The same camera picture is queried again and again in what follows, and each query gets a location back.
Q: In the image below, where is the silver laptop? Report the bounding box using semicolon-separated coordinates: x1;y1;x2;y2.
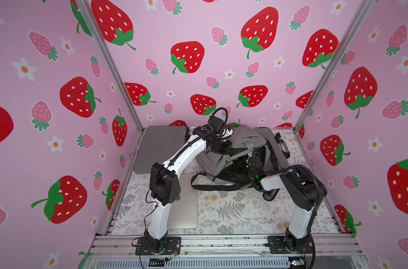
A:
168;173;198;230

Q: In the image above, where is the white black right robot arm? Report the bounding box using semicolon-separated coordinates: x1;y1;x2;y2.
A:
236;153;328;253

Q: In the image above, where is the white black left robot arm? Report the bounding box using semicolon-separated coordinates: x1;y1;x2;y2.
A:
144;108;233;253

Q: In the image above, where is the dark grey laptop sleeve left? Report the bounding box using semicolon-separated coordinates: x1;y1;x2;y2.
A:
133;126;189;174

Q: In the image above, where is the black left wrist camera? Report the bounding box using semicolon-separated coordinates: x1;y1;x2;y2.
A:
208;117;233;139

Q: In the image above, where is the dark grey laptop sleeve with handle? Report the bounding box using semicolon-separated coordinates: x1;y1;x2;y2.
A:
254;127;290;172

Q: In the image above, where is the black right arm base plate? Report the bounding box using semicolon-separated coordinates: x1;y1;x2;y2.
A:
267;235;315;254

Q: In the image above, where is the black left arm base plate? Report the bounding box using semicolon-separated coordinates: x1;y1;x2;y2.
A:
135;236;181;256

